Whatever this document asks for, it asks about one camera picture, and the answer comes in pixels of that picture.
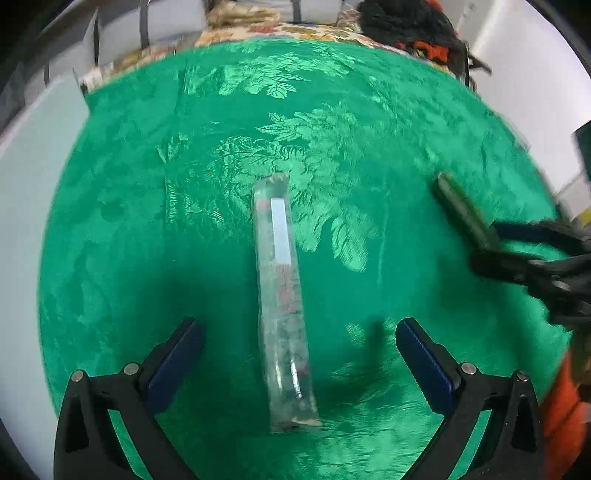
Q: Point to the black red plush toy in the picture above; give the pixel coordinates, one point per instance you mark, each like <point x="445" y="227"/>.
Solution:
<point x="422" y="29"/>

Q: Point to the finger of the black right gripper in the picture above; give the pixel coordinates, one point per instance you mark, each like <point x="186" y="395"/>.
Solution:
<point x="564" y="237"/>
<point x="519" y="268"/>

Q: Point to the orange red cloth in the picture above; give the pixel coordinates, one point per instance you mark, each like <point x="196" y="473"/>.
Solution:
<point x="562" y="416"/>

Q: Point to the floral sofa blanket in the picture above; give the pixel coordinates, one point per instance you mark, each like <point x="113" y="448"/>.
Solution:
<point x="229" y="25"/>

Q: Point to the white cardboard storage box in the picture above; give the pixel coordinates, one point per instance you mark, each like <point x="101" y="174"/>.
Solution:
<point x="34" y="151"/>

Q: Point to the green sausage stick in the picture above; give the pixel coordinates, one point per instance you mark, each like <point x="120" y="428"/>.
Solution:
<point x="463" y="214"/>

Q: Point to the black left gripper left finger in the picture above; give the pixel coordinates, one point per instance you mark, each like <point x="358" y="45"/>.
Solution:
<point x="86" y="444"/>

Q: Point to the green patterned tablecloth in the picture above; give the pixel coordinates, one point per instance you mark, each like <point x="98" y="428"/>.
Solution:
<point x="152" y="222"/>

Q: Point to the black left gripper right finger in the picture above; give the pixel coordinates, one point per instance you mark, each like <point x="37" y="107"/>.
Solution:
<point x="511" y="446"/>

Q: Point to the clear long cracker sleeve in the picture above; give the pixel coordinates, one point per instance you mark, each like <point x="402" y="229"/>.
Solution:
<point x="282" y="335"/>

